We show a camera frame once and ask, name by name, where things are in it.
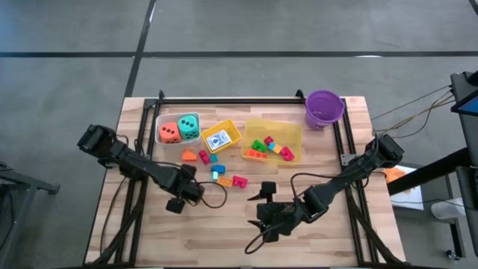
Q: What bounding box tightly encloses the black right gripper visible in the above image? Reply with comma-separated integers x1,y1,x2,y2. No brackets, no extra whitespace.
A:
246,181,302,244

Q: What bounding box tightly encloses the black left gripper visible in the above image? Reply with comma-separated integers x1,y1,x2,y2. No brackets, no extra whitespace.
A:
165,163,206,215

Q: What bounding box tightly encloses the orange foam die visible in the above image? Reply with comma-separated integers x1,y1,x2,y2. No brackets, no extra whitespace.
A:
158,122,183,145

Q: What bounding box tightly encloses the orange long toy brick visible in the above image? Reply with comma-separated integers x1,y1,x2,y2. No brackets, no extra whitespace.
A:
244,149,269,160

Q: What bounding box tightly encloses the teal foam die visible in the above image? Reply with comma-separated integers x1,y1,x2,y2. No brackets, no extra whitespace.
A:
176,114,200,141

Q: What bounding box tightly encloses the white plastic bin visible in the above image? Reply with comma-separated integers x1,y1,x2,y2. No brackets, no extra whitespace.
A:
154,111,202,147

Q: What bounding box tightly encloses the yellow mesh basket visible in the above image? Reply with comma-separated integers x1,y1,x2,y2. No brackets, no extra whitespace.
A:
200,119,243,155

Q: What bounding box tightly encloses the translucent yellow bin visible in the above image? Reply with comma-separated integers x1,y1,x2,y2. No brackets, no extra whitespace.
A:
240,119,303,167

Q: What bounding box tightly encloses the purple monster bucket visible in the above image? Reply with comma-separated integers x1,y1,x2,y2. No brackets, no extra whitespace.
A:
304,89,346,131

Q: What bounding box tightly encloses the orange crumpled object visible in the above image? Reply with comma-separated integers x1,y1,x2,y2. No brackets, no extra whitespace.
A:
383,167,407,185

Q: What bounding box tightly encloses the white paper sheet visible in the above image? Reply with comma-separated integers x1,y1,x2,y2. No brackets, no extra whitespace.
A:
383,163,425,211

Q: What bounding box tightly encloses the black diagonal stand bar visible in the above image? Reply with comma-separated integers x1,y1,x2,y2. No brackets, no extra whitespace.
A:
387,147,478,197

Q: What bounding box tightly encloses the white rounded object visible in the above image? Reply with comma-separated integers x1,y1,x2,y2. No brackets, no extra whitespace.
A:
430,197,467,221

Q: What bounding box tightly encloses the black workstation stand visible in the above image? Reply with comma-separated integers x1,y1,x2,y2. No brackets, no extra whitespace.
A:
450,70,478,259

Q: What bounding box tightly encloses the blue lit screen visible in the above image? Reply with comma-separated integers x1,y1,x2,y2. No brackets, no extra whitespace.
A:
450,89,478,115

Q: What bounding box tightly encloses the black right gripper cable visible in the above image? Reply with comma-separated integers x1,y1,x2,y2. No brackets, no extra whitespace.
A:
243,223,277,256

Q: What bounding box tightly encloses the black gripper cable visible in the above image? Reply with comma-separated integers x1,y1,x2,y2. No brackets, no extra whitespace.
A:
243,223,277,256
196,181,229,209

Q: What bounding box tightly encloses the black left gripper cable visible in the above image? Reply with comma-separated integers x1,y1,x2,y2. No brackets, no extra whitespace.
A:
196,181,229,209

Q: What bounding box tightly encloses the grey metal table frame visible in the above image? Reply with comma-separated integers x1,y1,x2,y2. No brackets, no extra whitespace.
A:
0,160,61,269

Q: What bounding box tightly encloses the thin cable bundle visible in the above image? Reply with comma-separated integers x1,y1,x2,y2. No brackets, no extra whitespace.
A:
370,84,456,140

